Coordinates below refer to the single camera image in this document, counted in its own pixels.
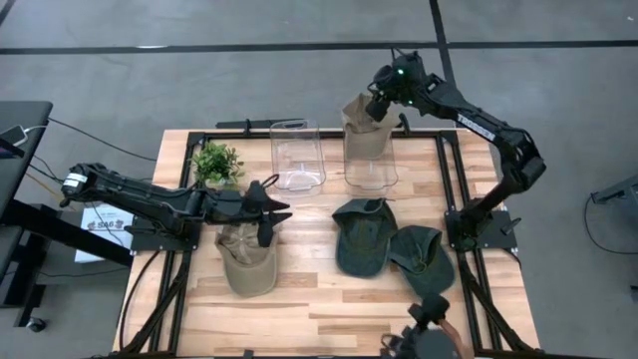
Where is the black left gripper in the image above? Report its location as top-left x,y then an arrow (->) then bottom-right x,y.
208,179 -> 294,249

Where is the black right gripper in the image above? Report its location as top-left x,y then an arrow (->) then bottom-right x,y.
368,49 -> 429,124

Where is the beige baseball cap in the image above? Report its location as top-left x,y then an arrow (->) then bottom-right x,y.
213,222 -> 280,299
341,93 -> 400,162

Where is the dark green baseball cap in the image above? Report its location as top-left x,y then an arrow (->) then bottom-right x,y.
389,224 -> 456,300
332,197 -> 399,278

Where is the clear plastic bin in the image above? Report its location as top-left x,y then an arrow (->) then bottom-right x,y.
342,118 -> 399,198
269,118 -> 327,199

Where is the potted green plant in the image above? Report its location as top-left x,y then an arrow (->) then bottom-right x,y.
190,142 -> 245,189

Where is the white printed paper sheet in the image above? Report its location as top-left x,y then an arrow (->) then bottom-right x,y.
74,204 -> 135,264

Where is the black desk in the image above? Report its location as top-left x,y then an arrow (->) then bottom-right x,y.
0,101 -> 134,310

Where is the smartphone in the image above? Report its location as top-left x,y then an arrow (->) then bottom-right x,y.
0,124 -> 27,147

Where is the black aluminium table frame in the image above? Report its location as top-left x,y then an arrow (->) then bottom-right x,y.
122,130 -> 537,358

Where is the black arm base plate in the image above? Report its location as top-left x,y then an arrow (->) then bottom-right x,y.
130,218 -> 200,252
445,208 -> 519,250

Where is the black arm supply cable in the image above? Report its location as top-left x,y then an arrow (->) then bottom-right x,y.
118,248 -> 163,350

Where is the black floor cable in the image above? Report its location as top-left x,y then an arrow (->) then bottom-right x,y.
48,117 -> 159,164
583,193 -> 638,256

